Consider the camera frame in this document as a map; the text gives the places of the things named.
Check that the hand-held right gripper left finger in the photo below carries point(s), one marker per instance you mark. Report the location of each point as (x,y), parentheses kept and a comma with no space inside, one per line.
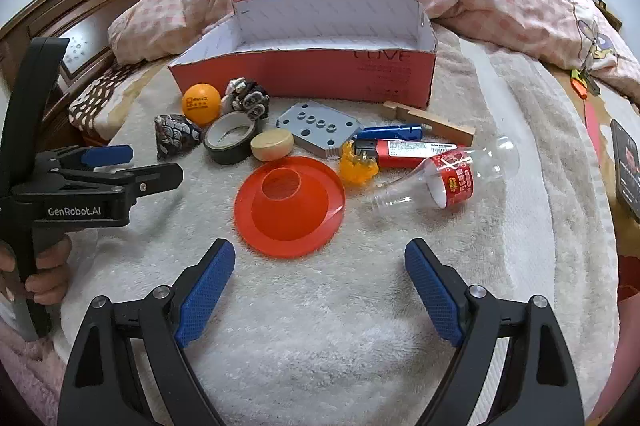
(207,291)

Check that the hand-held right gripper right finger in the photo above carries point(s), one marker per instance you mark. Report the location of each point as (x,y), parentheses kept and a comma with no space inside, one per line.
(432,291)

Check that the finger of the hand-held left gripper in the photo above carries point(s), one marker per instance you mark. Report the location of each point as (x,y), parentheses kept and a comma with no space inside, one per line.
(107,154)
(150,178)

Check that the dark patterned triangular pouch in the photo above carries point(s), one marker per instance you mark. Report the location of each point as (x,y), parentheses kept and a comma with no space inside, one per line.
(175,135)

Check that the black tape roll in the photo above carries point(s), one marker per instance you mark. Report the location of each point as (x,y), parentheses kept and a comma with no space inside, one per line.
(215,150)

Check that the orange ball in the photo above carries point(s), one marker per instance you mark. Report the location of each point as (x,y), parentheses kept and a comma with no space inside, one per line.
(200,103)

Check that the clear plastic bottle red label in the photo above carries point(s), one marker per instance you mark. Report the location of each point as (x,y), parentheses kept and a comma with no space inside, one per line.
(450,178)

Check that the orange plastic cone disc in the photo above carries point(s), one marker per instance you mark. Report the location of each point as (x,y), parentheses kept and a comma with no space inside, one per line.
(300,216)

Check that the black white toy figure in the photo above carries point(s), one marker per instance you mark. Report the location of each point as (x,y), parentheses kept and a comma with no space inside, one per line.
(247,98)

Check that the round beige wooden disc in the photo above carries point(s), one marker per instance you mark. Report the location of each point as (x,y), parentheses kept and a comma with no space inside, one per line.
(272,144)

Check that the yellow plastic toy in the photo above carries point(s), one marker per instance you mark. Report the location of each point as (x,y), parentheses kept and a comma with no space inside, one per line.
(357,171)

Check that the notched wooden block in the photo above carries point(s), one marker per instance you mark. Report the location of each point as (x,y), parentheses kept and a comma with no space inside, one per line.
(440,125)

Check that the grey plastic plate with holes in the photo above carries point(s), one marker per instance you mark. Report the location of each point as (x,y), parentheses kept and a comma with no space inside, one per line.
(310,125)

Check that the red cardboard box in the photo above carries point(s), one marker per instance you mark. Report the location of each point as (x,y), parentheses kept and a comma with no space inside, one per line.
(310,70)

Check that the person's left forearm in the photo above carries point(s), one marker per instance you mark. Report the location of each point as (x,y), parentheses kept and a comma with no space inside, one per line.
(25,356)

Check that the person's left hand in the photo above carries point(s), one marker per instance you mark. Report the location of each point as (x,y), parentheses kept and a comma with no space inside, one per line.
(50,276)

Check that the brown dotted pillow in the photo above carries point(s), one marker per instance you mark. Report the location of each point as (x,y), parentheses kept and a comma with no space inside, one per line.
(95,98)

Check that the red labelled tube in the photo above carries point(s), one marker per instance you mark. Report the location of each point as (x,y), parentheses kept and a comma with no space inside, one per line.
(400,151)

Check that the blue plastic clip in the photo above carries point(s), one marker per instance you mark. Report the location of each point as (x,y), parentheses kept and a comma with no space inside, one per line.
(390,131)

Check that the black smartphone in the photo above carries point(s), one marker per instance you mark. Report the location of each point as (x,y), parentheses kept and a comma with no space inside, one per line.
(627,165)

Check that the orange green toy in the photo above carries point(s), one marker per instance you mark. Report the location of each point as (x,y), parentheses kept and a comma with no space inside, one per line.
(582,83)

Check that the wooden side desk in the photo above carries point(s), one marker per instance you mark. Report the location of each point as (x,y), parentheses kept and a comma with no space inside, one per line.
(600,8)

